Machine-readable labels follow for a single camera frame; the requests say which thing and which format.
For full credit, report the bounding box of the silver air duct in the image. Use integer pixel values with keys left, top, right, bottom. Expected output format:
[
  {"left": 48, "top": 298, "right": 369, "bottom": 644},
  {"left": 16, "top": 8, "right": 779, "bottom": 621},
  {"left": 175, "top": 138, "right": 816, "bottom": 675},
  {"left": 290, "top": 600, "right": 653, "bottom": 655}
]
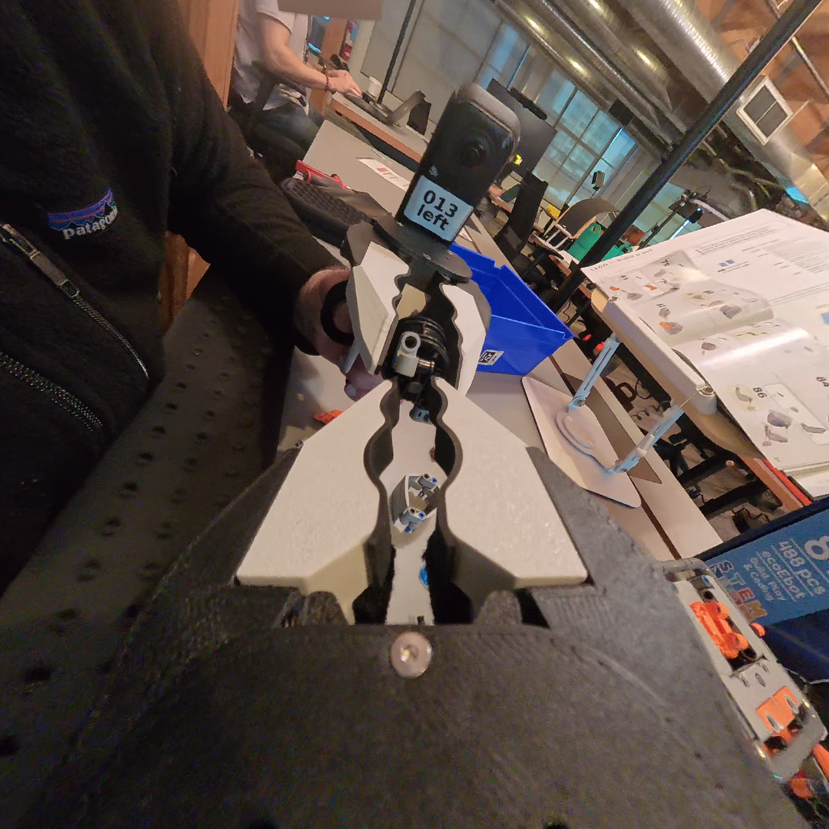
[{"left": 609, "top": 0, "right": 829, "bottom": 169}]

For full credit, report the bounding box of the instruction booklet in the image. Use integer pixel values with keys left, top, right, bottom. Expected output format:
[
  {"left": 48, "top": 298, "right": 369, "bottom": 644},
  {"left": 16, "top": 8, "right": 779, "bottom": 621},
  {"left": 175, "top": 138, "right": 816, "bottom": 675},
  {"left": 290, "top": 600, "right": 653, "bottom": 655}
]
[{"left": 581, "top": 208, "right": 829, "bottom": 500}]

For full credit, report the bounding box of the blue robot kit box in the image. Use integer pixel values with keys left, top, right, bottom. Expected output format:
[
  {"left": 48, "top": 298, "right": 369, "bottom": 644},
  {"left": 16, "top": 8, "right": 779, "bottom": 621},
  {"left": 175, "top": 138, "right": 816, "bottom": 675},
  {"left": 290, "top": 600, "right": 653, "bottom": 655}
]
[{"left": 700, "top": 499, "right": 829, "bottom": 687}]

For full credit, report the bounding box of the black monitor screen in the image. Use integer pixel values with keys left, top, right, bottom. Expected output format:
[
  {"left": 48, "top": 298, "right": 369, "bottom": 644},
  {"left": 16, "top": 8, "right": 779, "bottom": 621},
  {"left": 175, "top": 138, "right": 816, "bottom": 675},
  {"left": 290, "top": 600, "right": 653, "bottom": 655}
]
[{"left": 486, "top": 78, "right": 558, "bottom": 176}]

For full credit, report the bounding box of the blue plastic bin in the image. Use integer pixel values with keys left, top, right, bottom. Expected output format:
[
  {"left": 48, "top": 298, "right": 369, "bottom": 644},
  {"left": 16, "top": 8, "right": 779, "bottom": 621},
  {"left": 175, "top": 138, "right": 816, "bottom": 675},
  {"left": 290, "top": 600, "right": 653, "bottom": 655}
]
[{"left": 447, "top": 247, "right": 573, "bottom": 377}]

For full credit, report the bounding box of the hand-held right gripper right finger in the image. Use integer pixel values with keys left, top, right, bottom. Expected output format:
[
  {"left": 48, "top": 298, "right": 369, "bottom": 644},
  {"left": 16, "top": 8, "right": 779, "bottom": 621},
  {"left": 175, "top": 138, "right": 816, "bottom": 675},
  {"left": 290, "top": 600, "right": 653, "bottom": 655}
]
[{"left": 428, "top": 386, "right": 588, "bottom": 607}]

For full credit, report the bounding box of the person's left forearm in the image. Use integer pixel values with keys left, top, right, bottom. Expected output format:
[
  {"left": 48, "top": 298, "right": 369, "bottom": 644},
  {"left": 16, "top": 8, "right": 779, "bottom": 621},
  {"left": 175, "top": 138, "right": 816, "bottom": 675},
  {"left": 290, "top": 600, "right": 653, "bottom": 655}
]
[{"left": 130, "top": 0, "right": 340, "bottom": 357}]

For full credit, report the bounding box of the light grey toy block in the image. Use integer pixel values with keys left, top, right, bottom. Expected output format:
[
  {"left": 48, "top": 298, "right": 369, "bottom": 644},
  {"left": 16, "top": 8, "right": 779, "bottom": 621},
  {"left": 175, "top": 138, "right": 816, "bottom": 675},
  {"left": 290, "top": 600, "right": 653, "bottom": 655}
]
[{"left": 393, "top": 473, "right": 443, "bottom": 536}]

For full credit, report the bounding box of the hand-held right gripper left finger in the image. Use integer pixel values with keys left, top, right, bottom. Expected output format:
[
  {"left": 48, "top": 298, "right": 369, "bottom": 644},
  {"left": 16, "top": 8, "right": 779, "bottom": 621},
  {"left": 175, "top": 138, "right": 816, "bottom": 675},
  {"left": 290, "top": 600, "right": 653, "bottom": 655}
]
[{"left": 237, "top": 383, "right": 400, "bottom": 599}]

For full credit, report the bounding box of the grey orange tracked toy robot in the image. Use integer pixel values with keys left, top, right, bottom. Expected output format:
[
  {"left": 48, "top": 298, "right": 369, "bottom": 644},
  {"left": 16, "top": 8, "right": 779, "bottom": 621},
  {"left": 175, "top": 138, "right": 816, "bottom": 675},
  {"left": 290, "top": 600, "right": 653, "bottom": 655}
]
[{"left": 655, "top": 557, "right": 829, "bottom": 804}]

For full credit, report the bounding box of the white book stand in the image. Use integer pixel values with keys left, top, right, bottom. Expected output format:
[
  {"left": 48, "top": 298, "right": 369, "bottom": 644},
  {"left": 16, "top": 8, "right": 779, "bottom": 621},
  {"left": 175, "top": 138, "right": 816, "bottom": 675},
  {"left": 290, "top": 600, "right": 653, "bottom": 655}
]
[{"left": 522, "top": 331, "right": 726, "bottom": 509}]

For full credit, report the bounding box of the black perforated mat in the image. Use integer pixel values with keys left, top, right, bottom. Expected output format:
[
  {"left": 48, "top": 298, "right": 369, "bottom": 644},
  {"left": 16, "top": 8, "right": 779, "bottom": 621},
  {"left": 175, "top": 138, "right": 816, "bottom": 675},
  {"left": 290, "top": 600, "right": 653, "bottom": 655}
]
[{"left": 0, "top": 279, "right": 301, "bottom": 829}]

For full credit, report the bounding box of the person's left hand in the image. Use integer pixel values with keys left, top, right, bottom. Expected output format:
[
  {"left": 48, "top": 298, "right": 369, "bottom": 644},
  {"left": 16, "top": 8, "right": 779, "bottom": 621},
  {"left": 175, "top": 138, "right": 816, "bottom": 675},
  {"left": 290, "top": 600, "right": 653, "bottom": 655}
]
[{"left": 293, "top": 265, "right": 386, "bottom": 397}]

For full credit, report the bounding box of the black mesh bag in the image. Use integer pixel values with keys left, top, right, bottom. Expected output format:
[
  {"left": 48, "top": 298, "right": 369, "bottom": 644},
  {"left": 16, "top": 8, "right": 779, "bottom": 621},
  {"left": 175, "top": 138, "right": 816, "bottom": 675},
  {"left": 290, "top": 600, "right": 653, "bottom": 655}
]
[{"left": 279, "top": 175, "right": 389, "bottom": 242}]

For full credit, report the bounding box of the black metal pole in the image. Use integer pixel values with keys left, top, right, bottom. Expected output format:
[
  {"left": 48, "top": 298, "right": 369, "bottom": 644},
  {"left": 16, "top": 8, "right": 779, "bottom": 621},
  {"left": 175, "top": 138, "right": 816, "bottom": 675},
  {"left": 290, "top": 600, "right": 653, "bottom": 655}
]
[{"left": 551, "top": 0, "right": 829, "bottom": 305}]

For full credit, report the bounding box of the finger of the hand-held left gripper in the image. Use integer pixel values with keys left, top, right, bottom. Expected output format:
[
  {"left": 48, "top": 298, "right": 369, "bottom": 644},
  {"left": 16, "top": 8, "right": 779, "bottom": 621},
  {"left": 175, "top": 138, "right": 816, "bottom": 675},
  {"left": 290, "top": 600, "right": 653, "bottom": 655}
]
[
  {"left": 434, "top": 279, "right": 494, "bottom": 392},
  {"left": 345, "top": 244, "right": 410, "bottom": 379}
]

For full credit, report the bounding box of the wide wooden post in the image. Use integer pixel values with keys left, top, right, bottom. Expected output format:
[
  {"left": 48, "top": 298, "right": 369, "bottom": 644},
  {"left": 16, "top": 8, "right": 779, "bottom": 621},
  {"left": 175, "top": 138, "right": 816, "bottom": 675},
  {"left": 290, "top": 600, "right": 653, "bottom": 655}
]
[{"left": 158, "top": 0, "right": 242, "bottom": 331}]

